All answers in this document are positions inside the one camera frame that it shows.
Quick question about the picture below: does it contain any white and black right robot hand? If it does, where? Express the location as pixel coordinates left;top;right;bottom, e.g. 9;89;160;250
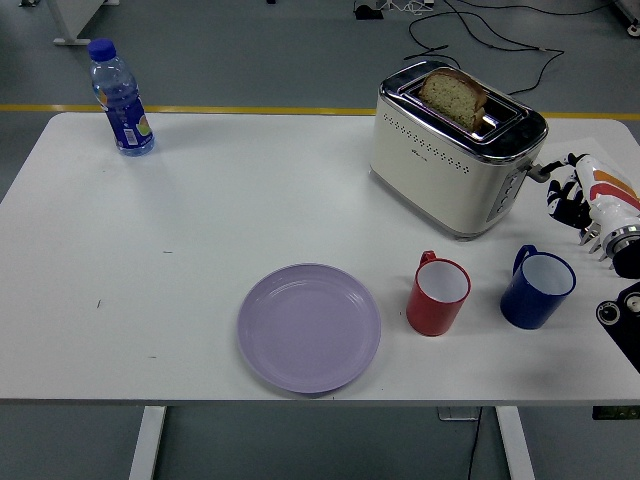
542;152;640;235

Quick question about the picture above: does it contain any cream and chrome toaster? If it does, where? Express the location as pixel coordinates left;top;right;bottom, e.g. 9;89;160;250
368;59;553;242

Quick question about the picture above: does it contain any slice of brown bread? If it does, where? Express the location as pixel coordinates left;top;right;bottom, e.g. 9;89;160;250
417;67;489;134

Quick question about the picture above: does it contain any purple round plate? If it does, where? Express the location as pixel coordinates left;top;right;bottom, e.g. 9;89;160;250
236;263;382;395

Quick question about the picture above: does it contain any metal toast rack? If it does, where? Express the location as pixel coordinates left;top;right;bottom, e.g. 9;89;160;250
578;222;615;270

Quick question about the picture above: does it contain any blue mug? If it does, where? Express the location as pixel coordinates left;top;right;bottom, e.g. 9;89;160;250
499;243;577;330

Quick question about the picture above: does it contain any white background desk foot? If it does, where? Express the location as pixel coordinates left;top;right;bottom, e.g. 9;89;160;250
612;0;640;36

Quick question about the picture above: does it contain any red mug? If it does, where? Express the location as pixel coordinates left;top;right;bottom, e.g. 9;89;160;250
405;249;472;337

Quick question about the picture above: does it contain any black under-table control box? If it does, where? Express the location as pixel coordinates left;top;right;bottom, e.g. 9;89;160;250
592;405;640;420

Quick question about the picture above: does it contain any white table leg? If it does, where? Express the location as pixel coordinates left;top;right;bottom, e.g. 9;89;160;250
494;405;536;480
128;405;167;480

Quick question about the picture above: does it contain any black floor device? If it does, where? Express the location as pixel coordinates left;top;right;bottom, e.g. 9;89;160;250
352;0;385;21

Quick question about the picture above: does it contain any blue-capped plastic water bottle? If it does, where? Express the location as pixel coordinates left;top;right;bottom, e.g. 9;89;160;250
87;38;156;159

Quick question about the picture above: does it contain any white background desk leg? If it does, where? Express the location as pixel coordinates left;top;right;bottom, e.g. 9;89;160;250
49;0;121;47

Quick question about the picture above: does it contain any long black floor cable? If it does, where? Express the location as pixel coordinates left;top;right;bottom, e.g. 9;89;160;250
442;0;566;96

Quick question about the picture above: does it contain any short black floor cable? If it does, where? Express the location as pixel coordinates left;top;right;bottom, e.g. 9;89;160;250
408;14;450;52

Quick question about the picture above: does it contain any grey under-table bracket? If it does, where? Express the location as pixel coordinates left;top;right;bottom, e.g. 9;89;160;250
437;407;482;421

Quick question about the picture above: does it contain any white wire frame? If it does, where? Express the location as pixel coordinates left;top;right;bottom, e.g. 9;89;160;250
377;0;435;15

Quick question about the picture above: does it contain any thin black under-table cable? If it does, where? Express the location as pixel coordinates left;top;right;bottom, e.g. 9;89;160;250
467;407;482;480

